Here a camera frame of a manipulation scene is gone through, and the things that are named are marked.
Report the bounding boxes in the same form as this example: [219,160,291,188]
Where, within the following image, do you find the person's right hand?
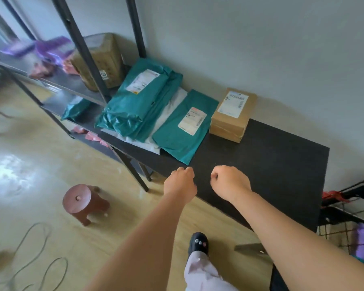
[211,165,252,203]

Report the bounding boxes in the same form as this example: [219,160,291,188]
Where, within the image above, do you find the person's left hand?
[163,166,198,205]

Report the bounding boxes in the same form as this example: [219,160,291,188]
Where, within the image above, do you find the small brown cardboard box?
[209,87,258,144]

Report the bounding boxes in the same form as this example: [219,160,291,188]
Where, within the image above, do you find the white mailer bag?
[100,87,188,155]

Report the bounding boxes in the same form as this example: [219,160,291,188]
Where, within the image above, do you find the plain teal package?
[94,71,184,143]

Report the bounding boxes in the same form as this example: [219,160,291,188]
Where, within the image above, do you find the black wire mesh cart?
[317,169,364,270]

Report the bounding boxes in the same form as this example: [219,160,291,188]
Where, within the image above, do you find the bulky taped cardboard box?
[70,33,125,92]

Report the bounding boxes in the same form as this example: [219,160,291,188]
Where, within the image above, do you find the person's left forearm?
[85,194,198,291]

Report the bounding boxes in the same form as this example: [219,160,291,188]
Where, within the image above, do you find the person's right forearm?
[230,190,364,291]

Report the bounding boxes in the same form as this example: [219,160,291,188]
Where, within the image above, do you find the person's beige trousers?
[184,251,239,291]

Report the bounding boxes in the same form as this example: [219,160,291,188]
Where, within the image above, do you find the black low metal table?
[98,118,330,291]

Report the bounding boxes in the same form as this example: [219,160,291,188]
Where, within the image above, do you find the dark patterned slipper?
[188,232,209,257]

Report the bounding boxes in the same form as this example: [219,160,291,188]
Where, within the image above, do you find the red-brown plastic stool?
[62,184,111,227]

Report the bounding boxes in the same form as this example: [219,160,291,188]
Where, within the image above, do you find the black metal shelf rack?
[0,0,154,193]

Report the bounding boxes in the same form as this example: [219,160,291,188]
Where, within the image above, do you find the thin grey floor cable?
[6,222,69,291]

